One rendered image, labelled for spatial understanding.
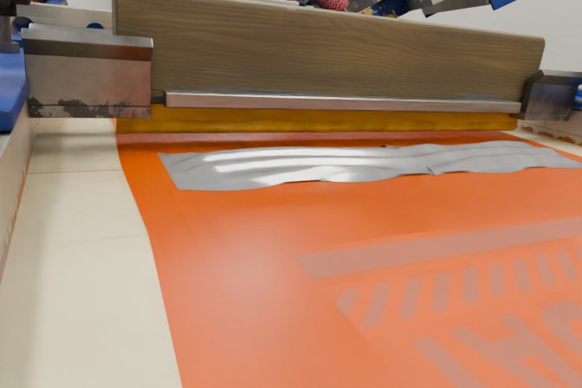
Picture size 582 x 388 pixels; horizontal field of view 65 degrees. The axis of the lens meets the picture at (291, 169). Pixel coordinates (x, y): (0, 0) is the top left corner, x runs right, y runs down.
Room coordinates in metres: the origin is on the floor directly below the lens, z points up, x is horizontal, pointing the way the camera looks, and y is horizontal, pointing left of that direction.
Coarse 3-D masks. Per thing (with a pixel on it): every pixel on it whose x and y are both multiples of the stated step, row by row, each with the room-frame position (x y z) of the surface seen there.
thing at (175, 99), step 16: (176, 96) 0.30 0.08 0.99; (192, 96) 0.31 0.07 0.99; (208, 96) 0.31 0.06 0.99; (224, 96) 0.32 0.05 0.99; (240, 96) 0.32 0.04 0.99; (256, 96) 0.33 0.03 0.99; (272, 96) 0.34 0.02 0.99; (288, 96) 0.34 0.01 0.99; (304, 96) 0.35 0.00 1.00; (320, 96) 0.36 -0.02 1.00; (336, 96) 0.37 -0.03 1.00; (352, 96) 0.38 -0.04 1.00; (368, 96) 0.39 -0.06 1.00; (448, 112) 0.42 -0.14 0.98; (464, 112) 0.42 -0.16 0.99; (480, 112) 0.43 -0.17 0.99; (496, 112) 0.44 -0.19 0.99; (512, 112) 0.45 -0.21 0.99
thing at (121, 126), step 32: (128, 128) 0.31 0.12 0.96; (160, 128) 0.32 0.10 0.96; (192, 128) 0.33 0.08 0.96; (224, 128) 0.34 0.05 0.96; (256, 128) 0.36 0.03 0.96; (288, 128) 0.37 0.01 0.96; (320, 128) 0.38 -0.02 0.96; (352, 128) 0.40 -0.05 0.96; (384, 128) 0.41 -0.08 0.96; (416, 128) 0.43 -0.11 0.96; (448, 128) 0.45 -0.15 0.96; (480, 128) 0.47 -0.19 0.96; (512, 128) 0.49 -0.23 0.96
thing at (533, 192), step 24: (384, 144) 0.39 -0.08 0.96; (408, 144) 0.40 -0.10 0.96; (456, 144) 0.42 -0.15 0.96; (528, 168) 0.36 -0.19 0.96; (552, 168) 0.36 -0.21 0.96; (576, 168) 0.37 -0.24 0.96; (480, 192) 0.28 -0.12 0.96; (504, 192) 0.29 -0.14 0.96; (528, 192) 0.29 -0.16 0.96; (552, 192) 0.30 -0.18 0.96; (576, 192) 0.30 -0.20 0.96; (528, 216) 0.25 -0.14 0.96
